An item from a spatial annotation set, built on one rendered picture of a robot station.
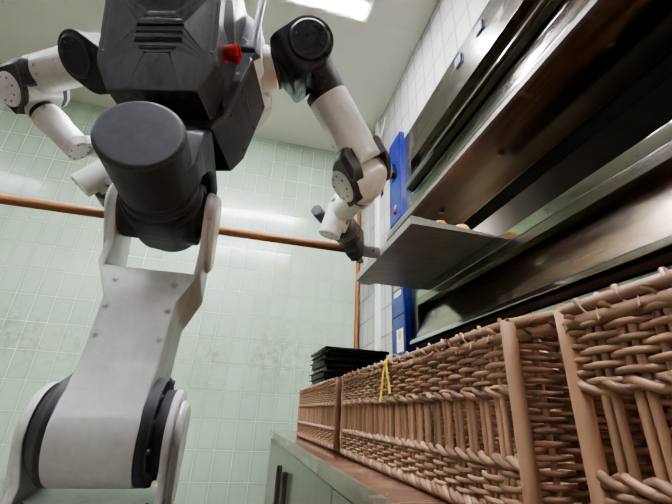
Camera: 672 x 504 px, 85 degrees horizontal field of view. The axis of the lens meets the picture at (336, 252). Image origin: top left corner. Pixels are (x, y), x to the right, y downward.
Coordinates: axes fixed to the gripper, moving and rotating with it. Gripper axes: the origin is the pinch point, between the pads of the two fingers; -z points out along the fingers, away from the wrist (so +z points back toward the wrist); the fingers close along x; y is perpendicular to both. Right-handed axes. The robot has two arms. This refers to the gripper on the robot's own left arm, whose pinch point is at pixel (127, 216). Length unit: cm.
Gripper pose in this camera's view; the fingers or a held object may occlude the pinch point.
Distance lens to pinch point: 133.4
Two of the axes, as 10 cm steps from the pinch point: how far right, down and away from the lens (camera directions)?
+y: 9.7, 1.3, 1.9
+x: -0.4, 9.1, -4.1
